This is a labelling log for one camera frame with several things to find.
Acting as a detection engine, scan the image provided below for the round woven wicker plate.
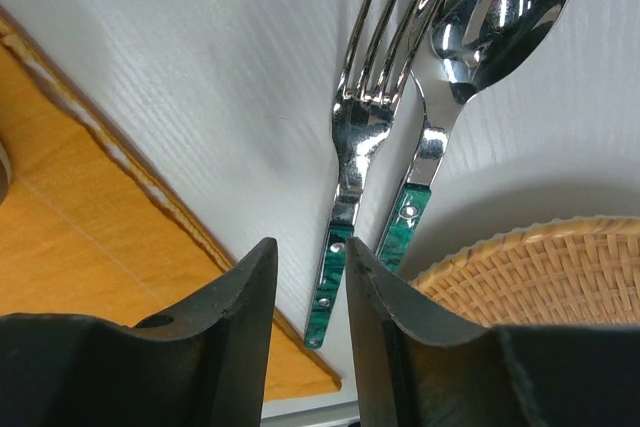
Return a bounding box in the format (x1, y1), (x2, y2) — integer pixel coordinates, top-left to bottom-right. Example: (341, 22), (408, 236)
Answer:
(410, 216), (639, 326)

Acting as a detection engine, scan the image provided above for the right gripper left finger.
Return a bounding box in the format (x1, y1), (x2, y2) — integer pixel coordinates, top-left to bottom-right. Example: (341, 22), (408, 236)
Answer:
(1, 238), (278, 426)

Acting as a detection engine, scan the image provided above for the orange cartoon mouse placemat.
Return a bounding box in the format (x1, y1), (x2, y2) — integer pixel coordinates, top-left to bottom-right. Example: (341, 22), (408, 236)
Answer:
(0, 9), (344, 403)

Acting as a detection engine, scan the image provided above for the spoon with teal handle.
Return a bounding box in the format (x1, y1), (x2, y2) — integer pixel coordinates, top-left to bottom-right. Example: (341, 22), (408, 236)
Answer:
(375, 0), (567, 272)

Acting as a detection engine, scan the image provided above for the fork with teal handle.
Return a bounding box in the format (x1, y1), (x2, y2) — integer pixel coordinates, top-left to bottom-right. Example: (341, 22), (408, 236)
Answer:
(303, 0), (419, 350)

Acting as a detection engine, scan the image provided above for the metal cup with beige sleeve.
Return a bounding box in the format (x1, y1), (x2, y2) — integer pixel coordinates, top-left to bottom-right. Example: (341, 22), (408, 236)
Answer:
(0, 143), (12, 203)

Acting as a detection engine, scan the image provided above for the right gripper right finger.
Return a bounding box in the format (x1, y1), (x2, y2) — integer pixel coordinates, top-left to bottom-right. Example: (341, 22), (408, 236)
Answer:
(345, 238), (639, 426)

